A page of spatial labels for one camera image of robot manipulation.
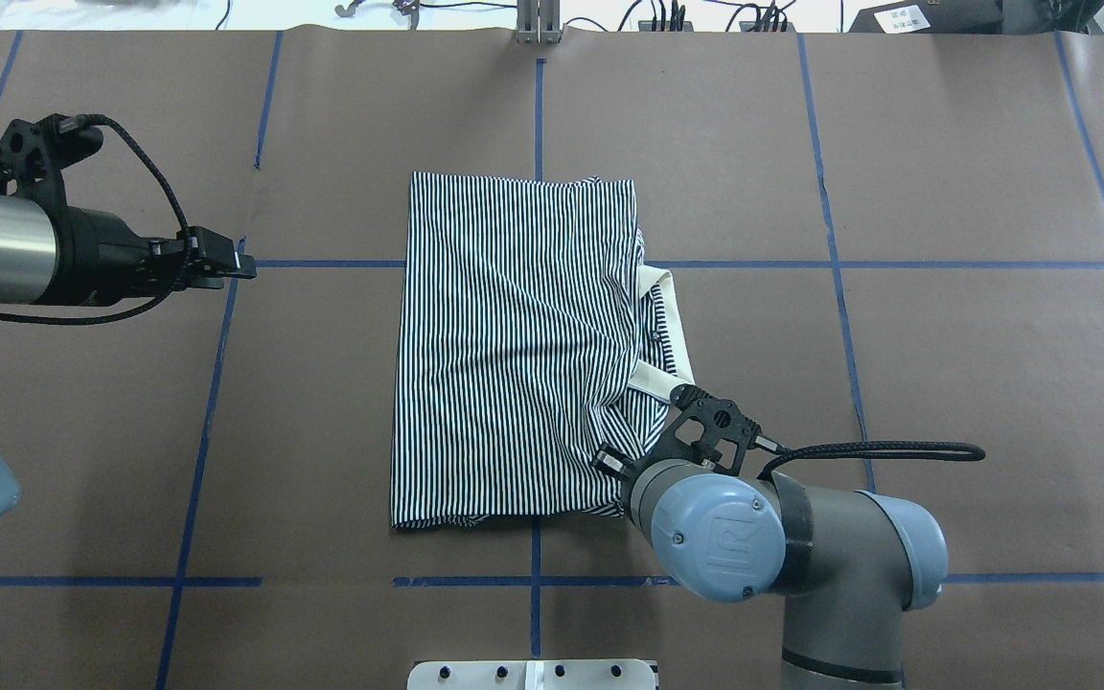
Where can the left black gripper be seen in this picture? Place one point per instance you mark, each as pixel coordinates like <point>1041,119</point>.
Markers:
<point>97,253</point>

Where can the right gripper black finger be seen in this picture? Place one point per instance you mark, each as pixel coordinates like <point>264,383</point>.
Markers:
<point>612,462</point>

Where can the striped polo shirt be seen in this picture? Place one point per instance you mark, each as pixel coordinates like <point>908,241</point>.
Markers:
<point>534,332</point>

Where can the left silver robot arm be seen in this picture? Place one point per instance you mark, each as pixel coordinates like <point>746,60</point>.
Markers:
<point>54,255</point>

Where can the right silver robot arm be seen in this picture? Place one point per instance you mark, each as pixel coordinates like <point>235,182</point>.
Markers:
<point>848,565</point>

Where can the brown paper table cover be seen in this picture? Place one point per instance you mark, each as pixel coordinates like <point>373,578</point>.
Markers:
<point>872,237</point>

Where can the black box with label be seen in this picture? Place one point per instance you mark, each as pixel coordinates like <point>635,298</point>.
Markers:
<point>929,17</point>

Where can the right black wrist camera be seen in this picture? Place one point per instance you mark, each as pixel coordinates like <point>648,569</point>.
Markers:
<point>710,432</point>

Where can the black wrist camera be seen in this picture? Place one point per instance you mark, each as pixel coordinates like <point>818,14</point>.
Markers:
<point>710,432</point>
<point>33,156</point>

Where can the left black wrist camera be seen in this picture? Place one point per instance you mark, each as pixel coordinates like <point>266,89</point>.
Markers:
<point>33,156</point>

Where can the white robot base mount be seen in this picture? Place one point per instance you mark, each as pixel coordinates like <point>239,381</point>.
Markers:
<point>591,673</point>

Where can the aluminium frame post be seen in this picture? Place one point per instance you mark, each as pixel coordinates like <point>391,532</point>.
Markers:
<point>539,22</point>

